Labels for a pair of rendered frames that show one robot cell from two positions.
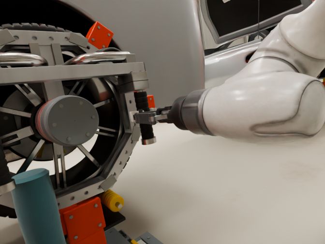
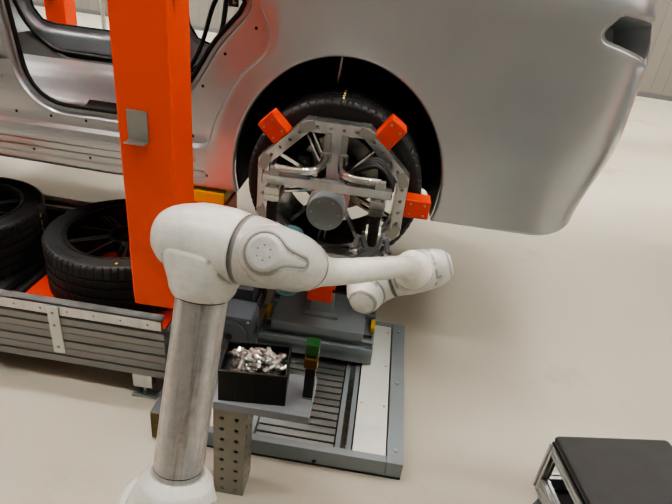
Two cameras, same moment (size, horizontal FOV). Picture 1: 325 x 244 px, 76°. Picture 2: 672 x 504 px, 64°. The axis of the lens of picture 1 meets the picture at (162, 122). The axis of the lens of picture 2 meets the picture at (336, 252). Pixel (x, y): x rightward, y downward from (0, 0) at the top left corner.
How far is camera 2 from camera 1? 1.35 m
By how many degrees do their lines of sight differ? 44
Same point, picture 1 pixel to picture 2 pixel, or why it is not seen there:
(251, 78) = not seen: hidden behind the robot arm
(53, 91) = (331, 172)
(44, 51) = (335, 139)
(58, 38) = (350, 131)
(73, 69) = (329, 186)
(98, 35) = (388, 132)
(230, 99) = not seen: hidden behind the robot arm
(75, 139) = (321, 225)
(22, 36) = (323, 126)
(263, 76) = not seen: hidden behind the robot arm
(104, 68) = (353, 190)
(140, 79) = (377, 209)
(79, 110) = (330, 208)
